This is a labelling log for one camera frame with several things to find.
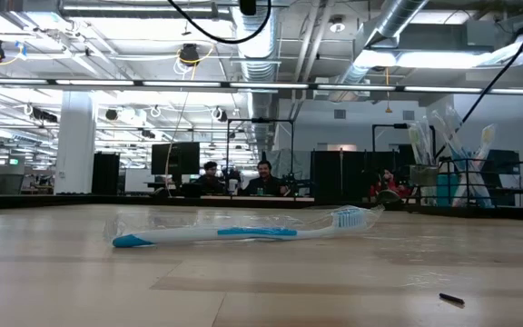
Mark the pale toothbrush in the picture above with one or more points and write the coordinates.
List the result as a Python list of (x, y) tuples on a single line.
[(429, 145), (420, 143)]

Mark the orange toothbrush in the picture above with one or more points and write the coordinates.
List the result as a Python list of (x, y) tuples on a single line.
[(487, 136)]

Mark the person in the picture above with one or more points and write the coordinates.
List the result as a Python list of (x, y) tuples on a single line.
[(386, 185), (210, 181), (266, 184)]

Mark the grey cloth cover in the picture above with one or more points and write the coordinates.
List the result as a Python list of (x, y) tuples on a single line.
[(293, 159)]

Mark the black computer monitor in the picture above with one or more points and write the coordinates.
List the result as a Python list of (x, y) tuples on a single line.
[(175, 159)]

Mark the black partition panel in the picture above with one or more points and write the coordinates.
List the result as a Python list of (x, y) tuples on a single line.
[(348, 177)]

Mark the black tall cabinet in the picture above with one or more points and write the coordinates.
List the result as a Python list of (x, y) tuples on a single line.
[(105, 175)]

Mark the long ceiling light bar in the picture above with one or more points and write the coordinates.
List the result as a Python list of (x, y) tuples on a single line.
[(107, 82)]

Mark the white square pillar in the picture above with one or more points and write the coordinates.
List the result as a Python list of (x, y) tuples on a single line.
[(75, 145)]

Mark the bright rectangular ceiling light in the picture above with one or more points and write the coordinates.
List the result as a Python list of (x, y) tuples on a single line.
[(425, 59)]

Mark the small black stick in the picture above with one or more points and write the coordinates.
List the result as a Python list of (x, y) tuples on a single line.
[(451, 299)]

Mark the grey box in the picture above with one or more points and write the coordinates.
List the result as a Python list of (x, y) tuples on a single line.
[(9, 184)]

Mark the black frame stand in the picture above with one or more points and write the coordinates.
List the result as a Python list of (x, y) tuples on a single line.
[(261, 121), (393, 125)]

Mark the silver ribbed duct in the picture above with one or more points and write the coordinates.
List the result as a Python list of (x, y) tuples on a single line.
[(257, 54)]

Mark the silver spiral duct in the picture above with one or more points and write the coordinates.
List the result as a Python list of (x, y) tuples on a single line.
[(393, 22)]

